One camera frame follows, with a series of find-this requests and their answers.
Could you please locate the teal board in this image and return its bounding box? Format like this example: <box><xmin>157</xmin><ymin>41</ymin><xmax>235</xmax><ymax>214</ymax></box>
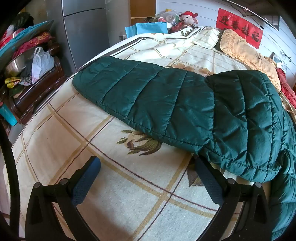
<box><xmin>0</xmin><ymin>20</ymin><xmax>54</xmax><ymax>70</ymax></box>

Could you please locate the white plastic bag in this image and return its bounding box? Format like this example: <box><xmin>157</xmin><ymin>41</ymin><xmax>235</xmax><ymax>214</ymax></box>
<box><xmin>31</xmin><ymin>46</ymin><xmax>55</xmax><ymax>78</ymax></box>

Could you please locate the black cable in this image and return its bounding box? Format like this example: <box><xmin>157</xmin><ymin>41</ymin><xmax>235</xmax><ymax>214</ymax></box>
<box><xmin>0</xmin><ymin>120</ymin><xmax>21</xmax><ymax>234</ymax></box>

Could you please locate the wooden door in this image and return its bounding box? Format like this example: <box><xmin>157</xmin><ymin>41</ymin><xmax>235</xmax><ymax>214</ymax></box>
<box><xmin>130</xmin><ymin>0</ymin><xmax>158</xmax><ymax>26</ymax></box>

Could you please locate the green puffer jacket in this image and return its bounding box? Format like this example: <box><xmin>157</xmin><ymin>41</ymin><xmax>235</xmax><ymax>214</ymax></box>
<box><xmin>72</xmin><ymin>56</ymin><xmax>296</xmax><ymax>241</ymax></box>

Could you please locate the red ruffled pillow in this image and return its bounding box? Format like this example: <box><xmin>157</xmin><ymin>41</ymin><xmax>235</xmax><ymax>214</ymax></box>
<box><xmin>275</xmin><ymin>67</ymin><xmax>296</xmax><ymax>107</ymax></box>

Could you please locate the red wall banner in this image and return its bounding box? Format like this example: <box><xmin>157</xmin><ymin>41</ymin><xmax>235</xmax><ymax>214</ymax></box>
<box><xmin>216</xmin><ymin>8</ymin><xmax>264</xmax><ymax>49</ymax></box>

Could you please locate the beige fringed pillow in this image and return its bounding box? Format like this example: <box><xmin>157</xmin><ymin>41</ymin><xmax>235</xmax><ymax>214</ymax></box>
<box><xmin>218</xmin><ymin>28</ymin><xmax>281</xmax><ymax>91</ymax></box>

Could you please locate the plush pig toy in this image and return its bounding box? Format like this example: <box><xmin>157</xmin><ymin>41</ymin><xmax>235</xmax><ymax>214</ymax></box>
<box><xmin>179</xmin><ymin>11</ymin><xmax>199</xmax><ymax>26</ymax></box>

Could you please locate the dark wooden cabinet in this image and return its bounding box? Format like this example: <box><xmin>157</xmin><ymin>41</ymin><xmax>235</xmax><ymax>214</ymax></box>
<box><xmin>0</xmin><ymin>43</ymin><xmax>67</xmax><ymax>126</ymax></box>

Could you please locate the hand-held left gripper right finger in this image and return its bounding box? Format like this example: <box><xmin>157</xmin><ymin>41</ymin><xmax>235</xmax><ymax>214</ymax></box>
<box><xmin>194</xmin><ymin>156</ymin><xmax>273</xmax><ymax>241</ymax></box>

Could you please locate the clear plastic bag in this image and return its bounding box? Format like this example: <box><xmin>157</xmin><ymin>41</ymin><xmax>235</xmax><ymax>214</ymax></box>
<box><xmin>159</xmin><ymin>10</ymin><xmax>181</xmax><ymax>25</ymax></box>

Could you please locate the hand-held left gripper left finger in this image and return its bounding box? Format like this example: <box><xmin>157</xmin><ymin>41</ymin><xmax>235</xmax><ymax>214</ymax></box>
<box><xmin>24</xmin><ymin>156</ymin><xmax>102</xmax><ymax>241</ymax></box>

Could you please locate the grey refrigerator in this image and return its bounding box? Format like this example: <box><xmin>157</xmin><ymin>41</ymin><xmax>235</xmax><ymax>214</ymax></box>
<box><xmin>45</xmin><ymin>0</ymin><xmax>132</xmax><ymax>77</ymax></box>

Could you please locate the framed picture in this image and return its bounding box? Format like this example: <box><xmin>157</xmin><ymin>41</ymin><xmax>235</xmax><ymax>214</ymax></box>
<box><xmin>270</xmin><ymin>52</ymin><xmax>287</xmax><ymax>72</ymax></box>

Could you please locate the floral checked bedspread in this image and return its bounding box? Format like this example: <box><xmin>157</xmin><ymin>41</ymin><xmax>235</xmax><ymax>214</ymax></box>
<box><xmin>3</xmin><ymin>27</ymin><xmax>296</xmax><ymax>241</ymax></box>

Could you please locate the red floral cloth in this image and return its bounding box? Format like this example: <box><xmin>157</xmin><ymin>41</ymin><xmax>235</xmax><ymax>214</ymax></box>
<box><xmin>13</xmin><ymin>31</ymin><xmax>55</xmax><ymax>58</ymax></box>

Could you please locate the teal container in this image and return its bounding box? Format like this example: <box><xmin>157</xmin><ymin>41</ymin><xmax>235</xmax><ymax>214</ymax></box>
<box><xmin>0</xmin><ymin>104</ymin><xmax>18</xmax><ymax>127</ymax></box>

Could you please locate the blue paper bag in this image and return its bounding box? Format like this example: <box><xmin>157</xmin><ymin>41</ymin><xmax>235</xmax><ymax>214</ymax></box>
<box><xmin>125</xmin><ymin>22</ymin><xmax>168</xmax><ymax>39</ymax></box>

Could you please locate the metal bowl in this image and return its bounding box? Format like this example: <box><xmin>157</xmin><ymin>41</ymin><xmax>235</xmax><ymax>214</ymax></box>
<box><xmin>5</xmin><ymin>50</ymin><xmax>35</xmax><ymax>78</ymax></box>

